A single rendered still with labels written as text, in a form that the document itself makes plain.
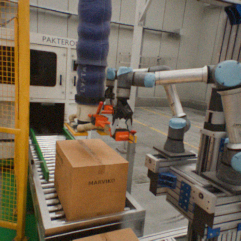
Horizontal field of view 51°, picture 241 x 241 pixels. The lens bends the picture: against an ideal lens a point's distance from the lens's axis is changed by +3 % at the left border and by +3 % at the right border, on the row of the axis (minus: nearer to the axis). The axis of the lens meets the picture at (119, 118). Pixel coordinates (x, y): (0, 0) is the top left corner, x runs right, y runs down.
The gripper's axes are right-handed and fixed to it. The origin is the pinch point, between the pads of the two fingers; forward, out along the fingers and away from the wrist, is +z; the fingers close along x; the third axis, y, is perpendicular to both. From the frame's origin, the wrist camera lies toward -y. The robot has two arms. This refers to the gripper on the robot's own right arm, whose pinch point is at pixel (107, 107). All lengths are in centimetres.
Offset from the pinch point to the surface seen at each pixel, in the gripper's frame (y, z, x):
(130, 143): 11.3, 32.0, 21.5
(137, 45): -215, -80, 137
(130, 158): 12, 46, 23
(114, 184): 61, 44, -14
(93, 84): 39, -23, -28
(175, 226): 16, 124, 83
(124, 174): 61, 38, -8
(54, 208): 37, 70, -50
